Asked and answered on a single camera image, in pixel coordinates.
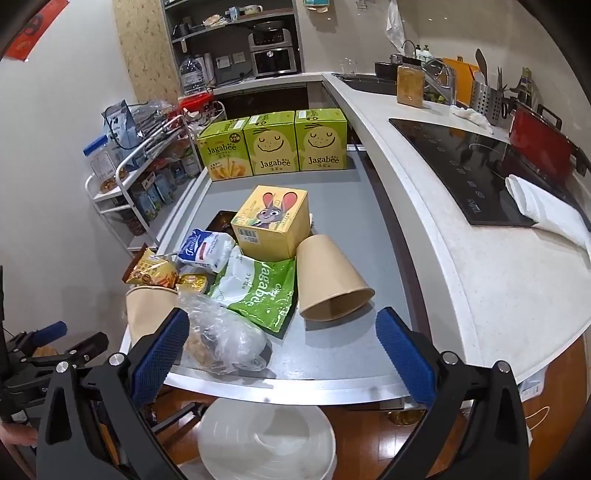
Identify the green snack box fries picture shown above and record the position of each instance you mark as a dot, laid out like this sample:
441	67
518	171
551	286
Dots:
221	154

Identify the red pot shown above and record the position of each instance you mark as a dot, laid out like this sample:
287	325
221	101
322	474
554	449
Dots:
540	143

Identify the green snack bag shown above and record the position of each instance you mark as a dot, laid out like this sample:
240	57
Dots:
263	295

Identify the grey air fryer oven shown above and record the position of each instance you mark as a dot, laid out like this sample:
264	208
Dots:
273	53

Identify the yellow rabbit print box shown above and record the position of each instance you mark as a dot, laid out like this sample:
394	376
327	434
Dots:
272	226

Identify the orange cutting board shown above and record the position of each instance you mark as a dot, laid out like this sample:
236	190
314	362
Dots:
461	76

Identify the brown paper cup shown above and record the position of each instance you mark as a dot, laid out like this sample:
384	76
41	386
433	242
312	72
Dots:
145	311
323	277

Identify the gold foil packet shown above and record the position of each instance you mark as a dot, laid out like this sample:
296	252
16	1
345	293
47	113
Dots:
191	283

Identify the white rack cart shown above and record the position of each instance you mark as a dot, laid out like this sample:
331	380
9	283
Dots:
134	184

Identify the clear plastic bag with food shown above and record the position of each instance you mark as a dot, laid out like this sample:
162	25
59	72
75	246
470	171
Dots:
221	337

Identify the wall shelf unit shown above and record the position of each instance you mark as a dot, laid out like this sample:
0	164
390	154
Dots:
231	32

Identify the white plastic bin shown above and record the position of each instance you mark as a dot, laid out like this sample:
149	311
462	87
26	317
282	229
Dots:
268	438

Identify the dark brown tray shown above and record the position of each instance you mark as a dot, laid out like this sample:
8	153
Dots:
221	224

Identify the white folded towel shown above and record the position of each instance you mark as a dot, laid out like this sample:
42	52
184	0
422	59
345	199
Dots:
549	207

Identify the metal utensil holder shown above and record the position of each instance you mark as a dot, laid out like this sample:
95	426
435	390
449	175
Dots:
488	104

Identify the black induction cooktop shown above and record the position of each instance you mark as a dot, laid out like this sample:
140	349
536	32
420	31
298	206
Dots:
480	170

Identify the large water bottle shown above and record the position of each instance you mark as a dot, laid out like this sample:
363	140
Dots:
193	76

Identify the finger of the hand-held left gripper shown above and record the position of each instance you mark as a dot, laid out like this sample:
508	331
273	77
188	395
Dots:
90	344
48	331

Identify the white and blue tissue pack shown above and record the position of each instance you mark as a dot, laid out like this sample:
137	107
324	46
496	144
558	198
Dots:
205	249

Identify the orange snack packet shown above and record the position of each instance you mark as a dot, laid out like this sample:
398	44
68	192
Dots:
150	270

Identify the hanging clear plastic bag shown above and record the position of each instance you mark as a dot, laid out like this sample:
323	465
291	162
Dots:
396	25

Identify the person's left hand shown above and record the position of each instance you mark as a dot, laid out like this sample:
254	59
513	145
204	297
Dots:
16	434

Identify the red wall decoration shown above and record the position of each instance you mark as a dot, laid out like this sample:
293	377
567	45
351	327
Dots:
37	25

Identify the blue bag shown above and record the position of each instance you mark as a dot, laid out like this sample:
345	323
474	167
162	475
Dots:
119	122

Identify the white paper bag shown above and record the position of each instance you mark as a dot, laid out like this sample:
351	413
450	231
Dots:
535	401

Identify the kitchen sink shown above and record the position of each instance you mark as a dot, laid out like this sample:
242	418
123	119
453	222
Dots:
369	85

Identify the white crumpled cloth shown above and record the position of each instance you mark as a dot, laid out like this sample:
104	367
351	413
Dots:
471	115

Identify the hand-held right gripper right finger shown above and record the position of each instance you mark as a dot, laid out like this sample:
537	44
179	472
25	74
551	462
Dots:
406	364

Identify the green snack box smiling face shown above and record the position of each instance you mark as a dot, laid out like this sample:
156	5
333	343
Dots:
321	143
272	147

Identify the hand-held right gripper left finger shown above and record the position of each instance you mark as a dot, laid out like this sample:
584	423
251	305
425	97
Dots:
161	355

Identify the metal faucet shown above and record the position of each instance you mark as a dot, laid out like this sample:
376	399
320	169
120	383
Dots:
441	74

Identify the red lid container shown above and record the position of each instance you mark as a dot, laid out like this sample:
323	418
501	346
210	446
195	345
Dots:
196	101

